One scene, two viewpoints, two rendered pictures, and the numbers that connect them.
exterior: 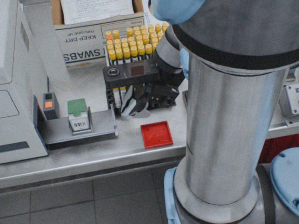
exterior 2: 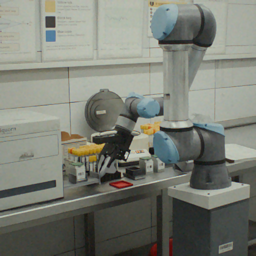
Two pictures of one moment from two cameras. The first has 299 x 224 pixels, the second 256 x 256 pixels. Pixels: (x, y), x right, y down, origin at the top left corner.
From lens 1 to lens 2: 1.53 m
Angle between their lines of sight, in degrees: 48
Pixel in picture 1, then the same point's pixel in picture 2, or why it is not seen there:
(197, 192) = (173, 117)
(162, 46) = (120, 120)
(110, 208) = not seen: outside the picture
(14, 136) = (51, 174)
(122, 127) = (98, 186)
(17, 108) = (58, 149)
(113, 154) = (102, 192)
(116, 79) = (102, 137)
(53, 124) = not seen: hidden behind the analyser
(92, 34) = not seen: hidden behind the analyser
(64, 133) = (70, 183)
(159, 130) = (121, 183)
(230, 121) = (180, 68)
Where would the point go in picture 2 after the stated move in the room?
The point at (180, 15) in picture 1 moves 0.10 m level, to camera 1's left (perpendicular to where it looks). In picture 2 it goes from (169, 31) to (142, 31)
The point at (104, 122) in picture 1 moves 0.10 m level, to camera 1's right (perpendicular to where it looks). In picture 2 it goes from (90, 178) to (113, 175)
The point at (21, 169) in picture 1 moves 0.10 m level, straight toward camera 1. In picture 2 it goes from (50, 203) to (75, 206)
